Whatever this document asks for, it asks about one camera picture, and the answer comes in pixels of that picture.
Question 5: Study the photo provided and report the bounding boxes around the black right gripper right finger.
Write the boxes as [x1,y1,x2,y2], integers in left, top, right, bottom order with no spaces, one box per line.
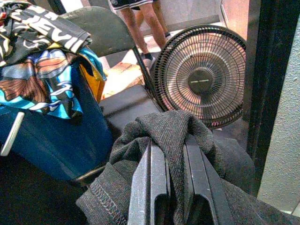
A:
[184,135,230,225]

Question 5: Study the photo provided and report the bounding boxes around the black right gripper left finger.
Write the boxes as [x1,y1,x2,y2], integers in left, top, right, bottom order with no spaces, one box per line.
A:
[127,138,172,225]

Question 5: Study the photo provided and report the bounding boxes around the dark grey hoodie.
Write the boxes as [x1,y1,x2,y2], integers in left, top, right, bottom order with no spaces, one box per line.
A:
[76,110,300,225]

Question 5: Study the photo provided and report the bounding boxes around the black floor fan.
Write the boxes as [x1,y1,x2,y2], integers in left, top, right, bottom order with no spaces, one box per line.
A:
[150,24,248,130]

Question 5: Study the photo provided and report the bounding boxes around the blue plastic bucket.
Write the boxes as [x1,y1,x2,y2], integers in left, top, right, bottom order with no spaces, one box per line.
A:
[0,63,114,182]

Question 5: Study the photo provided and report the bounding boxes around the yellow garment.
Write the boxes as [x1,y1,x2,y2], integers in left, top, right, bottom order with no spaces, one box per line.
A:
[79,63,105,103]

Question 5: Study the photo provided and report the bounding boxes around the colourful blue printed garment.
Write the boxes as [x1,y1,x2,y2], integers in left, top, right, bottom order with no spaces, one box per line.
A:
[0,48,108,120]

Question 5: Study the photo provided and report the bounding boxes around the person in black shorts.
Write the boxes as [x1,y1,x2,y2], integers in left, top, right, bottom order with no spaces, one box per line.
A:
[109,0,180,70]

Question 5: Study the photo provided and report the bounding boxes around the black folding chair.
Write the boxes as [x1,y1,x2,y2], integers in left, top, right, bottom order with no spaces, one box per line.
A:
[60,6,165,188]

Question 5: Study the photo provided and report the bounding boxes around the black printed shirt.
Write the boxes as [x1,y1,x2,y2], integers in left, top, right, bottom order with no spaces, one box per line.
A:
[0,0,92,68]

